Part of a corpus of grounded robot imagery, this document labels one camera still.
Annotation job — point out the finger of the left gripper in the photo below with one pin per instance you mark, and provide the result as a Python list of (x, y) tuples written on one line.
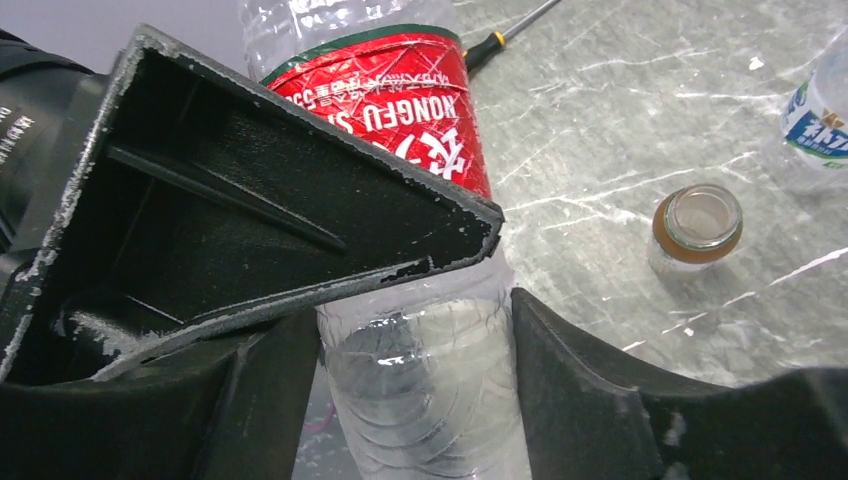
[(177, 200)]

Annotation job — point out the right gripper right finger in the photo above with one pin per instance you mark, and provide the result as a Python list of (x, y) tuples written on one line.
[(592, 411)]

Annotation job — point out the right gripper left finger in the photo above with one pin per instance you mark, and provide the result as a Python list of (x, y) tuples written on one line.
[(226, 408)]

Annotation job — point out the brown bottle green cap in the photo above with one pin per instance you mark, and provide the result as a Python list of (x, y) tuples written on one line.
[(693, 228)]

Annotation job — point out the blue label water bottle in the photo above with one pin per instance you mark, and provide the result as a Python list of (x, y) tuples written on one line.
[(810, 152)]

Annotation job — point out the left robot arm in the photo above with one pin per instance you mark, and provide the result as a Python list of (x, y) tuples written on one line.
[(199, 199)]

